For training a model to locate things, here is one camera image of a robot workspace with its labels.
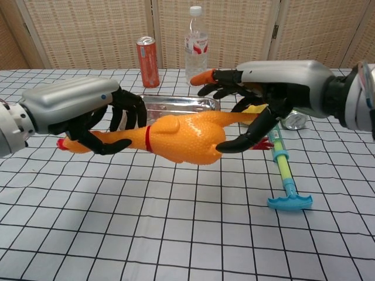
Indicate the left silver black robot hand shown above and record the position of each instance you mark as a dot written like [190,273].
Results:
[67,102]

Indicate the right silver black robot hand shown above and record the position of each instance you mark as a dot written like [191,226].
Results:
[287,79]

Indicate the orange rubber chicken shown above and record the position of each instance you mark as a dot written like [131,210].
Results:
[187,137]

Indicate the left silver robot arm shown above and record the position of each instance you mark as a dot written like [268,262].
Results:
[13,131]

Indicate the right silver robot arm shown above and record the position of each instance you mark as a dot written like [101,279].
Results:
[356,99]

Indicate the blue green water pump toy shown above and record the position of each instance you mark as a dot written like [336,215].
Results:
[285,169]

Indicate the silver metal tray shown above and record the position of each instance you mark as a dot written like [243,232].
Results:
[181,105]

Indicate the green drink can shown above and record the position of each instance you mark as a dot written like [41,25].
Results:
[294,121]

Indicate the metal screen hinge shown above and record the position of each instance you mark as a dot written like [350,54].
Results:
[275,31]

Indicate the woven beige folding screen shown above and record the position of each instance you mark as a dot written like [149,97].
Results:
[88,32]

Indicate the orange drink can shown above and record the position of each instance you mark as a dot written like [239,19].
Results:
[149,64]

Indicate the clear plastic water bottle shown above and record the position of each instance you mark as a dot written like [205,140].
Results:
[196,55]

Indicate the white black checkered tablecloth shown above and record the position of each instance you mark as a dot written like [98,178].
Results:
[175,234]

